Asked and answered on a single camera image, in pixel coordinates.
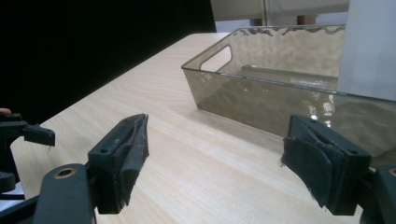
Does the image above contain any white table with wooden legs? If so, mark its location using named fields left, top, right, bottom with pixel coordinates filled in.
left=209, top=0, right=350, bottom=26

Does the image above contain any clear smoky plastic basket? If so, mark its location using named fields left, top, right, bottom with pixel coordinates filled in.
left=181, top=23, right=396, bottom=169

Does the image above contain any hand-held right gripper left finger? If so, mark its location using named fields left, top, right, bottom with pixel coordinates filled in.
left=87, top=113, right=149, bottom=216

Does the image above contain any white plastic bottle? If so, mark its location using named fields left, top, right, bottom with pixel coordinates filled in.
left=335, top=0, right=396, bottom=102

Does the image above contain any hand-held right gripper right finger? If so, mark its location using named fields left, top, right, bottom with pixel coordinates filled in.
left=279, top=114, right=373, bottom=217

